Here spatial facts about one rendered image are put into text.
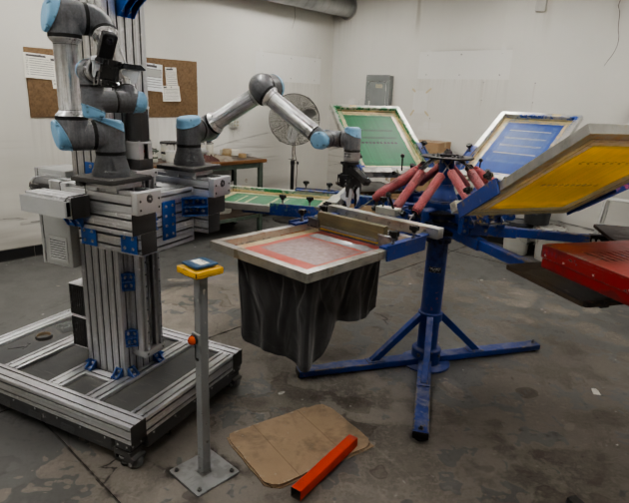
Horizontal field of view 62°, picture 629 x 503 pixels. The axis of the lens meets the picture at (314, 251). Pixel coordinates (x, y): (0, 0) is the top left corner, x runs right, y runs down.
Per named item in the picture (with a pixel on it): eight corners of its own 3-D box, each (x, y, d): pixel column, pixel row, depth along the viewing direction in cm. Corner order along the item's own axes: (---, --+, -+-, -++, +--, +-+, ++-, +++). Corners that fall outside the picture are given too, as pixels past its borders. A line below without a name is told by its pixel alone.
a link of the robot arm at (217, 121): (181, 125, 263) (266, 67, 239) (198, 124, 277) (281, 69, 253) (192, 147, 264) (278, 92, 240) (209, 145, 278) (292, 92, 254)
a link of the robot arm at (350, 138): (345, 126, 244) (363, 127, 241) (344, 150, 247) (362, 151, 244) (340, 127, 237) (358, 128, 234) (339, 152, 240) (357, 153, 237)
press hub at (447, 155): (435, 384, 313) (462, 154, 275) (381, 360, 338) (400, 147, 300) (466, 362, 340) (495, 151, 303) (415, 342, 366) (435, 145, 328)
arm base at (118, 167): (84, 175, 214) (82, 151, 211) (112, 171, 227) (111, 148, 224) (111, 179, 208) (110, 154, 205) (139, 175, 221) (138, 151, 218)
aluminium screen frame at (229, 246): (307, 283, 191) (307, 273, 190) (210, 249, 229) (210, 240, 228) (423, 247, 247) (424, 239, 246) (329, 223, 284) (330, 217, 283)
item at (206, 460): (198, 497, 217) (192, 277, 190) (168, 471, 231) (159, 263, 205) (240, 472, 233) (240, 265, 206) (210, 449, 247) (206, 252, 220)
